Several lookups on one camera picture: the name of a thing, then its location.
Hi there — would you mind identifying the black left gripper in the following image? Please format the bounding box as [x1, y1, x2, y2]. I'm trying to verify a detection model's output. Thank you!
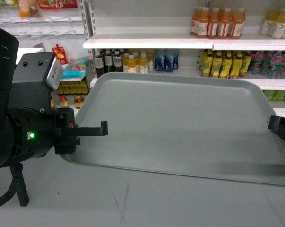
[5, 108, 108, 158]

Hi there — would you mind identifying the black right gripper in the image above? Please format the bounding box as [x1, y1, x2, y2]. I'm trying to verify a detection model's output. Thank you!
[268, 115, 285, 142]

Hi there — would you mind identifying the grey rectangular serving tray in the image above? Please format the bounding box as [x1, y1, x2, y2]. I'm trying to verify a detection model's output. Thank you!
[63, 72, 285, 186]

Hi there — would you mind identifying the red lid sauce jar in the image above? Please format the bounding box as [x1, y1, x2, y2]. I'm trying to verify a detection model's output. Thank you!
[74, 95, 84, 109]

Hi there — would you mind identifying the orange juice bottle middle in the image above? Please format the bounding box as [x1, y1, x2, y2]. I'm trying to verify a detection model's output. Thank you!
[207, 8, 219, 39]

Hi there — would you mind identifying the orange juice bottle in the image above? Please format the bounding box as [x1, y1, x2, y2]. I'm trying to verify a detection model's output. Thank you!
[207, 8, 219, 39]
[197, 7, 209, 38]
[190, 6, 203, 35]

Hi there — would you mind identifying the orange juice bottle front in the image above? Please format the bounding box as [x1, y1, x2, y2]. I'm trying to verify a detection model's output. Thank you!
[197, 7, 209, 38]

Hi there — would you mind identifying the orange juice bottle back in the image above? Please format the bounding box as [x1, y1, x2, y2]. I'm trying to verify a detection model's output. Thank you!
[190, 6, 203, 35]

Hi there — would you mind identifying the red snack bag hanging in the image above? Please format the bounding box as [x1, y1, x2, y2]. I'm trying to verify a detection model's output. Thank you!
[38, 0, 59, 10]

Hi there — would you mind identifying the yellow snack bag hanging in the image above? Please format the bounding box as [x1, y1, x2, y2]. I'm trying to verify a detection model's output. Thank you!
[17, 0, 40, 18]

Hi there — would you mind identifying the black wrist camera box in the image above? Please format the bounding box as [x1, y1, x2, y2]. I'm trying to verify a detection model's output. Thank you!
[8, 52, 64, 113]

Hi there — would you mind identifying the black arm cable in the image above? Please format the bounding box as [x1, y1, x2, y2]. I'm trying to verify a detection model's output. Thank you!
[0, 163, 30, 212]

